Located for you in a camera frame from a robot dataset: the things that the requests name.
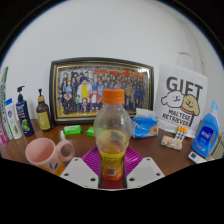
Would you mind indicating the pink patterned mug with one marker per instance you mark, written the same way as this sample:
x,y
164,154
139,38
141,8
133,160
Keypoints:
x,y
41,153

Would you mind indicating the blue detergent bottle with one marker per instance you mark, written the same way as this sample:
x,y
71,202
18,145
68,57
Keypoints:
x,y
205,135

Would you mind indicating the white radiator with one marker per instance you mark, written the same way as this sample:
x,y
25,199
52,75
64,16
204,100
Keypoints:
x,y
219,146

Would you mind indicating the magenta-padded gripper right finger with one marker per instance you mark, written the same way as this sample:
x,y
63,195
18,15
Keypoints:
x,y
141,170

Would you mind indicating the white bottle with blue cap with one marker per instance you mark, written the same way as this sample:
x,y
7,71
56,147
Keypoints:
x,y
14,123

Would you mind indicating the orange-capped clear drink bottle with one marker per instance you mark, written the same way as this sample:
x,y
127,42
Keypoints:
x,y
112,133

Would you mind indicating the patterned snack packet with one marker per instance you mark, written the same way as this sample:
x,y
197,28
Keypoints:
x,y
171,142

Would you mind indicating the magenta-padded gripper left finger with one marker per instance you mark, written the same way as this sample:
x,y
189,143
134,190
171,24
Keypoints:
x,y
83,170

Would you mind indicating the dark blue pump bottle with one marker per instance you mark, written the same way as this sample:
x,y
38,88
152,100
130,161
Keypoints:
x,y
25,118

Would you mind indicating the green soap bar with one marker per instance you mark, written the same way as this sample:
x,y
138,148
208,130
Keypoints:
x,y
90,131
72,130

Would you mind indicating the white remote control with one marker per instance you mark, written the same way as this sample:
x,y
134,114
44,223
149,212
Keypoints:
x,y
197,157

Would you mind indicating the brown pump bottle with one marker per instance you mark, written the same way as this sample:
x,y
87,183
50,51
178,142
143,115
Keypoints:
x,y
43,116

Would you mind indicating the blue tissue pack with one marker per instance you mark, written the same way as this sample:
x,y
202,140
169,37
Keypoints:
x,y
145,126

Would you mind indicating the white printed paper gift bag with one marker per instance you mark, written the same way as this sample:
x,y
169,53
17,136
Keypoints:
x,y
181,100

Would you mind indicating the framed group photo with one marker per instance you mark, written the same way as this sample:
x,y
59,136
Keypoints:
x,y
80,90

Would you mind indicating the small puzzle cube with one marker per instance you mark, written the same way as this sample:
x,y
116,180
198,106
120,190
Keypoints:
x,y
181,133

